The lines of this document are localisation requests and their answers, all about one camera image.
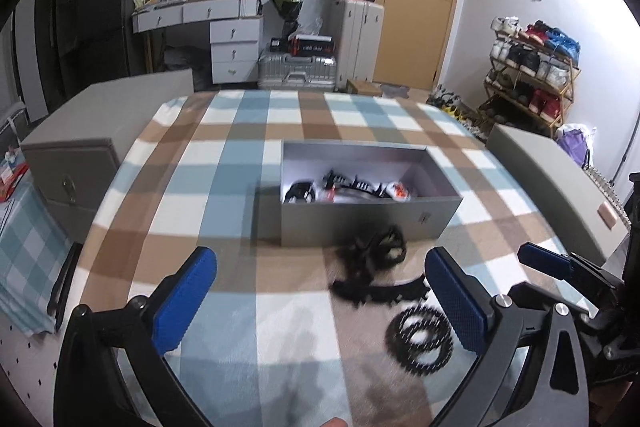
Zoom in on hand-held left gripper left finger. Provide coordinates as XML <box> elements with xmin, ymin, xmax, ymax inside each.
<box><xmin>52</xmin><ymin>247</ymin><xmax>219</xmax><ymax>427</ymax></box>

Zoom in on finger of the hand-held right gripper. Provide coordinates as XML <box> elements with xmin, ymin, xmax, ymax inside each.
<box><xmin>507</xmin><ymin>282</ymin><xmax>594</xmax><ymax>316</ymax></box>
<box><xmin>518</xmin><ymin>242</ymin><xmax>624</xmax><ymax>296</ymax></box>

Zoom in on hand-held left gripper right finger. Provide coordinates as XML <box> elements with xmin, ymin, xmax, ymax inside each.
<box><xmin>424</xmin><ymin>247</ymin><xmax>589</xmax><ymax>427</ymax></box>

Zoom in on black hair band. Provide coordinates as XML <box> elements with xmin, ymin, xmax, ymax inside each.
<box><xmin>384</xmin><ymin>304</ymin><xmax>454</xmax><ymax>376</ymax></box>

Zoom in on black fuzzy scrunchie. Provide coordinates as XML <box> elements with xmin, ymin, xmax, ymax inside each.
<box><xmin>337</xmin><ymin>238</ymin><xmax>373</xmax><ymax>280</ymax></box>

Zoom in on small clear pink brooch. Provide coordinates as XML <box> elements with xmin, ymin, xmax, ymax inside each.
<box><xmin>382</xmin><ymin>181</ymin><xmax>412</xmax><ymax>200</ymax></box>

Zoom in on grey box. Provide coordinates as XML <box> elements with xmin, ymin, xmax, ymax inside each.
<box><xmin>280</xmin><ymin>138</ymin><xmax>464</xmax><ymax>248</ymax></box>

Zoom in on black studded bracelet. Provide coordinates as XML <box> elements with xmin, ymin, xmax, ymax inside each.
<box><xmin>321</xmin><ymin>169</ymin><xmax>382</xmax><ymax>194</ymax></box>

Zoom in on large black hair claw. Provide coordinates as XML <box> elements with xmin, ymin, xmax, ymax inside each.
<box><xmin>284</xmin><ymin>180</ymin><xmax>317</xmax><ymax>204</ymax></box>

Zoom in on long grey cabinet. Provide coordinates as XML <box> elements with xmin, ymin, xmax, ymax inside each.
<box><xmin>486</xmin><ymin>123</ymin><xmax>630</xmax><ymax>267</ymax></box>

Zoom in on wicker basket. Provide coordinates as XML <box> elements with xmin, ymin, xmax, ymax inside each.
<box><xmin>590</xmin><ymin>165</ymin><xmax>632</xmax><ymax>214</ymax></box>

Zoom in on thin black pole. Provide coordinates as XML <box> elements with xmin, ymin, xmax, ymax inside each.
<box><xmin>617</xmin><ymin>111</ymin><xmax>640</xmax><ymax>229</ymax></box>

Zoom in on purple plastic bag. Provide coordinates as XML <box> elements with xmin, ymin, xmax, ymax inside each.
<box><xmin>555</xmin><ymin>122</ymin><xmax>599</xmax><ymax>168</ymax></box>

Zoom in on plaid tablecloth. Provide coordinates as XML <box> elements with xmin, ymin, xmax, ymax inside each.
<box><xmin>80</xmin><ymin>89</ymin><xmax>597</xmax><ymax>427</ymax></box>

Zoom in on blue plaid cloth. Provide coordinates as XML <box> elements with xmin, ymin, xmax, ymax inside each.
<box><xmin>0</xmin><ymin>181</ymin><xmax>82</xmax><ymax>339</ymax></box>

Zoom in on pile of loose shoes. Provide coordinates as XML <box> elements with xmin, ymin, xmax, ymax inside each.
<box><xmin>427</xmin><ymin>84</ymin><xmax>494</xmax><ymax>144</ymax></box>

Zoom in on white perforated board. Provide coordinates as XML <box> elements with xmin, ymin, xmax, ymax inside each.
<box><xmin>0</xmin><ymin>307</ymin><xmax>64</xmax><ymax>427</ymax></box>

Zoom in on wooden shoe rack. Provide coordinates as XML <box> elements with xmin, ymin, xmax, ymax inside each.
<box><xmin>482</xmin><ymin>24</ymin><xmax>582</xmax><ymax>139</ymax></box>

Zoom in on rows of sneakers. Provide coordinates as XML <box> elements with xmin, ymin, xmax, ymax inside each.
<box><xmin>488</xmin><ymin>17</ymin><xmax>582</xmax><ymax>118</ymax></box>

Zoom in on red flat box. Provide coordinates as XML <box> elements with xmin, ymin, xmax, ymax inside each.
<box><xmin>0</xmin><ymin>161</ymin><xmax>29</xmax><ymax>204</ymax></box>

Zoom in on grey cabinet with drawers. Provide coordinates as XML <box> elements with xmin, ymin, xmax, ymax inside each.
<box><xmin>20</xmin><ymin>69</ymin><xmax>195</xmax><ymax>244</ymax></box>

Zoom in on grey fur mat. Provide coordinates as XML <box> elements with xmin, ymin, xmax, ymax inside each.
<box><xmin>379</xmin><ymin>81</ymin><xmax>412</xmax><ymax>99</ymax></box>

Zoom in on small closed cardboard box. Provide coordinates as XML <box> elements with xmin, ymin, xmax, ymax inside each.
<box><xmin>346</xmin><ymin>79</ymin><xmax>384</xmax><ymax>96</ymax></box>

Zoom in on grey cloth bundle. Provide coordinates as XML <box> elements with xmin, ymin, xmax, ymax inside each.
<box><xmin>164</xmin><ymin>45</ymin><xmax>214</xmax><ymax>90</ymax></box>

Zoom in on grey storage basket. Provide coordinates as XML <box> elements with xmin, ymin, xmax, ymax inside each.
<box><xmin>0</xmin><ymin>103</ymin><xmax>26</xmax><ymax>144</ymax></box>

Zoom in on silver flat suitcase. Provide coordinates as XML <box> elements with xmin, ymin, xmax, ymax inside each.
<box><xmin>257</xmin><ymin>52</ymin><xmax>339</xmax><ymax>90</ymax></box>

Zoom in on white desk with drawers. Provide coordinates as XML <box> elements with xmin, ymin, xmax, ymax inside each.
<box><xmin>131</xmin><ymin>0</ymin><xmax>265</xmax><ymax>86</ymax></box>

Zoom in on white upright suitcase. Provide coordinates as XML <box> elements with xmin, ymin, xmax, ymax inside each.
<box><xmin>329</xmin><ymin>0</ymin><xmax>386</xmax><ymax>90</ymax></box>

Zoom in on white panel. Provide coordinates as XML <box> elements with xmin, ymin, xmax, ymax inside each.
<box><xmin>13</xmin><ymin>0</ymin><xmax>51</xmax><ymax>124</ymax></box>

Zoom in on black box with red stripe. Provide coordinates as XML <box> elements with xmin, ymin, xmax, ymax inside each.
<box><xmin>293</xmin><ymin>34</ymin><xmax>335</xmax><ymax>56</ymax></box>

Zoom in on dark wardrobe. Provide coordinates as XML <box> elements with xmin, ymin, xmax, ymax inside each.
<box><xmin>35</xmin><ymin>0</ymin><xmax>84</xmax><ymax>108</ymax></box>

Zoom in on dark grey refrigerator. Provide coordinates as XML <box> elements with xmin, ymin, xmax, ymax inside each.
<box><xmin>75</xmin><ymin>0</ymin><xmax>156</xmax><ymax>80</ymax></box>

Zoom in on dark wrapped flower bouquet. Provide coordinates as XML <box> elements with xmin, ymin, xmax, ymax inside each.
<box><xmin>264</xmin><ymin>0</ymin><xmax>304</xmax><ymax>40</ymax></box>

